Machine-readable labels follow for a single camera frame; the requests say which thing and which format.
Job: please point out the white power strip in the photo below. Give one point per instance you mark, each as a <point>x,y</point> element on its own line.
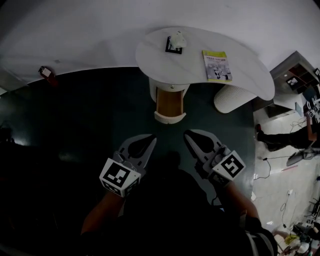
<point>290,192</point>

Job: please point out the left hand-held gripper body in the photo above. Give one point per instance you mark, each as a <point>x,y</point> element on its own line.
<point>117,176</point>

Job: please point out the small black framed card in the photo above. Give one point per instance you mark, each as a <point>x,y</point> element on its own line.
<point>292,82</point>

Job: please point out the person's right forearm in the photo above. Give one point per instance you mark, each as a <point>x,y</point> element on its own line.
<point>237,200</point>

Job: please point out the black white striped waist pack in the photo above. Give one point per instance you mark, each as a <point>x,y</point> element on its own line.
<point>260,242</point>

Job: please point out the green white book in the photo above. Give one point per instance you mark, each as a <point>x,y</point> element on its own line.
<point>217,65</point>

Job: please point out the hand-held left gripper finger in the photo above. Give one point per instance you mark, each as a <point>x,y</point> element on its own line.
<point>146,160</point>
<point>126,147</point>

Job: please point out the person's left forearm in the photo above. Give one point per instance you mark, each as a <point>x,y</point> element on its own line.
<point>100,212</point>

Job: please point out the large white drawer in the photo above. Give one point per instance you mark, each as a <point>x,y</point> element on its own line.
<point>168,105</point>

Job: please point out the white crumpled object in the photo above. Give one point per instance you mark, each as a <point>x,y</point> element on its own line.
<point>178,39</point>

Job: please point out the grey office chair base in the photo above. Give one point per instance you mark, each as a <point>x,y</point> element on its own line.
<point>295,157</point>

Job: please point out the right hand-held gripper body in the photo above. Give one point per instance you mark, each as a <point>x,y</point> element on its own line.
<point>230,167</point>

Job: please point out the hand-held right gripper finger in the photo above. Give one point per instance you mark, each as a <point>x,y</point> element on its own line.
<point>212,142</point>
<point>193,152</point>

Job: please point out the white cabinet door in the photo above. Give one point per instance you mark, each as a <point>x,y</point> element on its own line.
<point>178,88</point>

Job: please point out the grey shelf cabinet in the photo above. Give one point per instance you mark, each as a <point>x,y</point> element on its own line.
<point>282,72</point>

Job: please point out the red fire extinguisher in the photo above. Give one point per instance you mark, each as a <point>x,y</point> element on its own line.
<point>50,77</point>

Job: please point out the person's torso black shirt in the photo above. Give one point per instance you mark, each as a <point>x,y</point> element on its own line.
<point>162,212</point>

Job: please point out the white wooden cabinet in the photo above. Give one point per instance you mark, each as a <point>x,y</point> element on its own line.
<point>190,62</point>

